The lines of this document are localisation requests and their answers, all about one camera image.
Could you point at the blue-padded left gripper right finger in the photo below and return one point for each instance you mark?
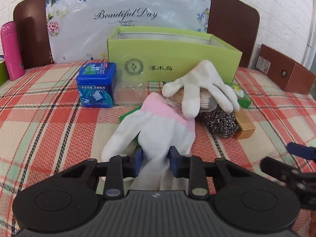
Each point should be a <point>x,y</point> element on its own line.
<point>192,168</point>

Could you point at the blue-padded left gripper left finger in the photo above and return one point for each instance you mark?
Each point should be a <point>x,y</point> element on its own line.
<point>118,168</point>

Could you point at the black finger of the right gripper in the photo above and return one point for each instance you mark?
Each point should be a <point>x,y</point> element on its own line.
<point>294,179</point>

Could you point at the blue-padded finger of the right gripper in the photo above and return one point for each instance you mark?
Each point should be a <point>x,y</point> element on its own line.
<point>305,152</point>

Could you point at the white glove with pink cuff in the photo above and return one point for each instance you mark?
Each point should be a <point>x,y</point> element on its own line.
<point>157,126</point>

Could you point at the white work glove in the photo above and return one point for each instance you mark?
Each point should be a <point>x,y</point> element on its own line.
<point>205,76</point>

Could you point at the clear plastic cup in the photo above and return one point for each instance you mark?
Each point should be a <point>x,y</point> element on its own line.
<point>131,80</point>

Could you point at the steel wool scrubber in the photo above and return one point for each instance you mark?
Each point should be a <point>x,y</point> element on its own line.
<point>220,123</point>

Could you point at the golden orange small box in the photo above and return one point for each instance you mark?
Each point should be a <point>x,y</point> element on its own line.
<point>246,126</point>

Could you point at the brown cardboard box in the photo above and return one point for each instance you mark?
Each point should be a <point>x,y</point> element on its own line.
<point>288,74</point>

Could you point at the green floral small box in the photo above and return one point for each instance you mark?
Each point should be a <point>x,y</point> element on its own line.
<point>243,99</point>

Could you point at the blue gum container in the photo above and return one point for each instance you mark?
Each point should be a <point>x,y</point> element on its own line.
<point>96,84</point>

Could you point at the large green cardboard box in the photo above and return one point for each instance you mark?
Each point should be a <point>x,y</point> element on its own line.
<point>171,52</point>

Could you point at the green object at left edge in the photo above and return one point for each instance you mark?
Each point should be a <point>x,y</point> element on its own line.
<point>3,71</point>

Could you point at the pink thermos bottle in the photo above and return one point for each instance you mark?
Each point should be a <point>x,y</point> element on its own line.
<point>11,51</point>

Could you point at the dark brown wooden headboard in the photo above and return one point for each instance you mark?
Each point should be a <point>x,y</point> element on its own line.
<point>230,20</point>

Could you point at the floral Beautiful Day pillow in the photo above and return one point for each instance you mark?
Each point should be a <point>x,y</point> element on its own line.
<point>78,29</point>

